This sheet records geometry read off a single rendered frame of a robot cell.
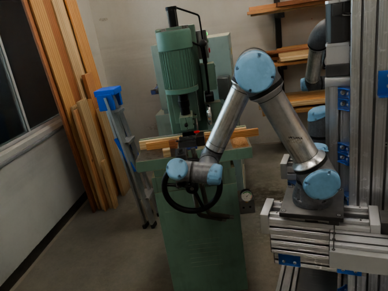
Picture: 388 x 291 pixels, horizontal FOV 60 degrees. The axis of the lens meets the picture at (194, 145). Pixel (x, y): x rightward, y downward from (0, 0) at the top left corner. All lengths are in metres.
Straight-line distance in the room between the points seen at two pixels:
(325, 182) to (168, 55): 0.97
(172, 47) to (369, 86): 0.88
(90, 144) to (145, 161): 1.42
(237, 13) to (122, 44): 1.37
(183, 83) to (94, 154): 1.62
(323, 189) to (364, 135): 0.35
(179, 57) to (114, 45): 2.64
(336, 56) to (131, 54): 3.11
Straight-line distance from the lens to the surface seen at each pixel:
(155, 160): 1.75
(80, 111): 3.06
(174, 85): 1.72
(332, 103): 1.45
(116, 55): 4.30
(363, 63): 1.36
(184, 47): 1.70
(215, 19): 4.03
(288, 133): 1.10
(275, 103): 1.06
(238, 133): 1.87
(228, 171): 1.77
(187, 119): 1.79
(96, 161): 3.17
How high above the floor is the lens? 1.52
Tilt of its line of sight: 20 degrees down
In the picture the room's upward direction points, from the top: 9 degrees counter-clockwise
